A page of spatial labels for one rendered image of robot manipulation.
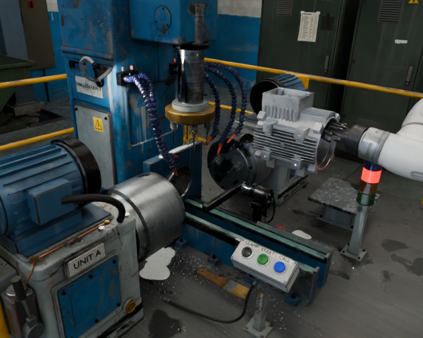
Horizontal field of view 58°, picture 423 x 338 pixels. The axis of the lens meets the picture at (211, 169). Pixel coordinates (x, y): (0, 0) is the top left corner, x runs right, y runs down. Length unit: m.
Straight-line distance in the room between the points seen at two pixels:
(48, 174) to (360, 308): 1.02
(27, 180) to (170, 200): 0.45
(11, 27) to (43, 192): 5.40
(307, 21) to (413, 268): 3.41
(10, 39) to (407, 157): 5.68
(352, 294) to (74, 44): 1.29
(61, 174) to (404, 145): 0.84
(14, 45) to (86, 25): 4.83
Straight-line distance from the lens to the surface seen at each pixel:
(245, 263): 1.05
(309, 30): 4.57
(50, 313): 1.01
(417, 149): 1.07
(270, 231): 1.43
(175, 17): 1.23
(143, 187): 1.18
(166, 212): 1.17
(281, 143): 1.12
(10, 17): 6.20
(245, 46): 7.38
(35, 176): 0.92
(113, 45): 1.34
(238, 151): 1.55
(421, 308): 1.47
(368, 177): 1.43
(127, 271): 1.11
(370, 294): 1.45
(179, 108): 1.32
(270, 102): 1.15
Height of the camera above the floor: 1.71
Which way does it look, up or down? 25 degrees down
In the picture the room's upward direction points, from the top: 2 degrees clockwise
